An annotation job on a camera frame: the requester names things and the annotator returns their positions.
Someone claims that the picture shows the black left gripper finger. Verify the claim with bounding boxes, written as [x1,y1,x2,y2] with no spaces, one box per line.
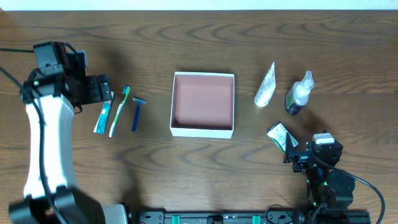
[86,75,101,103]
[98,74,111,101]

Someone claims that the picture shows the white and green soap packet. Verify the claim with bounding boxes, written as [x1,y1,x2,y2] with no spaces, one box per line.
[267,123,299,153]

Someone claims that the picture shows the green and white toothbrush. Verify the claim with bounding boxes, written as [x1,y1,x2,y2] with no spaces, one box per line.
[108,85,131,138]

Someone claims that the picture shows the blue disposable razor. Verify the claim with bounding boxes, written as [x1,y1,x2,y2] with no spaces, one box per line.
[131,97,147,132]

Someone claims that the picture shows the small teal toothpaste tube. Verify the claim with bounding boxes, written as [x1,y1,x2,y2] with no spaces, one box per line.
[93,91,114,134]

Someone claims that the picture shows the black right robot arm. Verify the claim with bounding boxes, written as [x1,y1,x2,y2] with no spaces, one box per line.
[284,133,354,209]

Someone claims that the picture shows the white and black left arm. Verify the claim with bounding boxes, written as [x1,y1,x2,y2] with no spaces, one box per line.
[9,42,131,223]

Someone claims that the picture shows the clear pump bottle blue liquid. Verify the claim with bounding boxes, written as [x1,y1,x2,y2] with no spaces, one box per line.
[285,70,315,115]

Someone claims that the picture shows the white bamboo print tube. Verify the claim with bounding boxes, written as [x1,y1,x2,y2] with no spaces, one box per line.
[254,62,276,108]

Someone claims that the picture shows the white box with pink interior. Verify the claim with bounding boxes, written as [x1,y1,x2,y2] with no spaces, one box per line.
[169,72,235,139]

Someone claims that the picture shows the black rail with green clips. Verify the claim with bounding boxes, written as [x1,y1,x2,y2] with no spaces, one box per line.
[130,209,371,224]

